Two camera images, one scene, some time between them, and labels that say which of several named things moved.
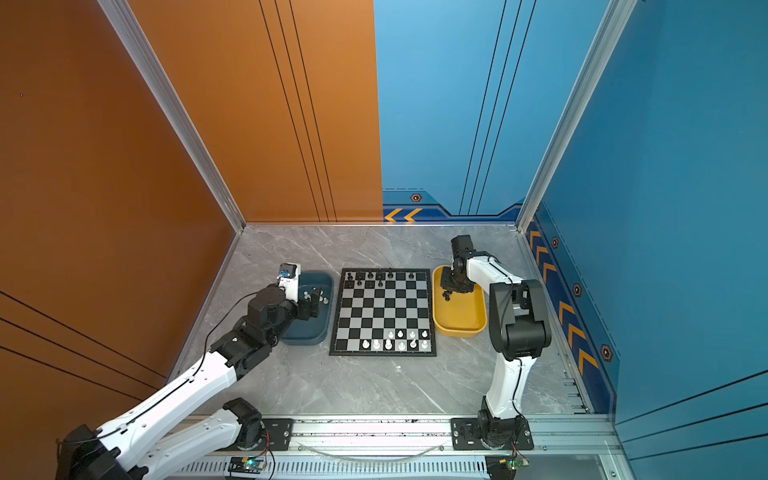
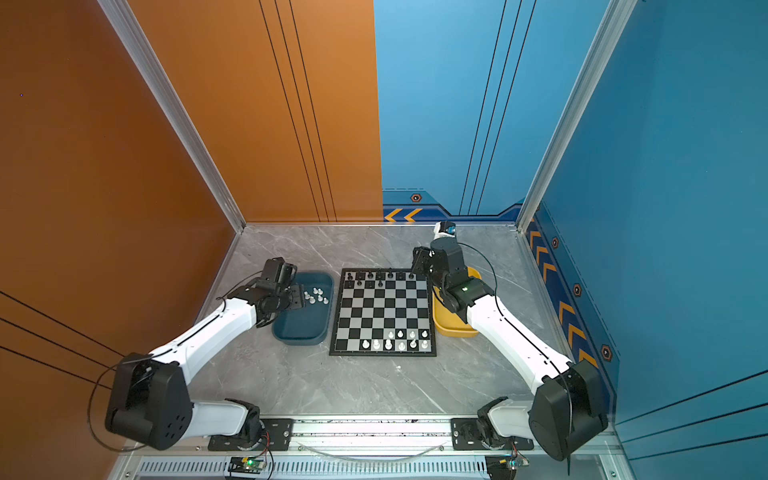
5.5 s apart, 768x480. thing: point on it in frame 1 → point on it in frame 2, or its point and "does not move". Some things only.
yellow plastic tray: (463, 315) does not move
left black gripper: (305, 311) → (298, 292)
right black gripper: (468, 288) → (419, 262)
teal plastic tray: (317, 330) does not move
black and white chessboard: (384, 312) does not move
